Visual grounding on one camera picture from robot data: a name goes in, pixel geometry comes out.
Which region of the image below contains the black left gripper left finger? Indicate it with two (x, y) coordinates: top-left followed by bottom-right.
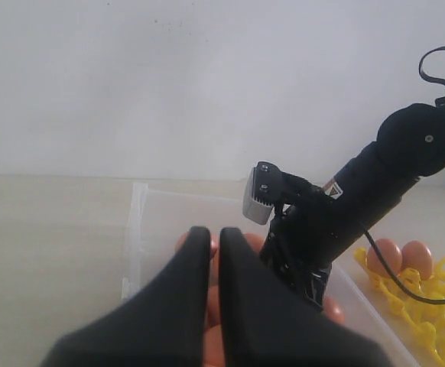
(41, 227), (210, 366)

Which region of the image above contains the clear plastic bin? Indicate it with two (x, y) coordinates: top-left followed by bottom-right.
(122, 183), (418, 366)

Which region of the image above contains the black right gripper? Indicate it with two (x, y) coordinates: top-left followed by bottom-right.
(260, 174), (331, 312)

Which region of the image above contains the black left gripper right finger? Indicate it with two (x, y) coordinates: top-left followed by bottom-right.
(219, 228), (392, 366)

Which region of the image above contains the black cable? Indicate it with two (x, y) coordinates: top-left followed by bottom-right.
(362, 45), (445, 305)

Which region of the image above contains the yellow plastic egg tray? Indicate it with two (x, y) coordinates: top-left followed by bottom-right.
(354, 248), (445, 366)

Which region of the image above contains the brown egg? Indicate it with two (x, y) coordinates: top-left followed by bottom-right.
(323, 296), (345, 325)
(204, 285), (221, 330)
(174, 232), (219, 258)
(244, 232), (265, 254)
(203, 325), (226, 367)
(401, 240), (434, 281)
(366, 239), (402, 278)

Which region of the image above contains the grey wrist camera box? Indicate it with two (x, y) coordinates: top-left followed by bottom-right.
(242, 161), (284, 225)

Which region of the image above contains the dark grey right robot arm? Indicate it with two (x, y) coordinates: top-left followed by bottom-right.
(253, 102), (445, 307)

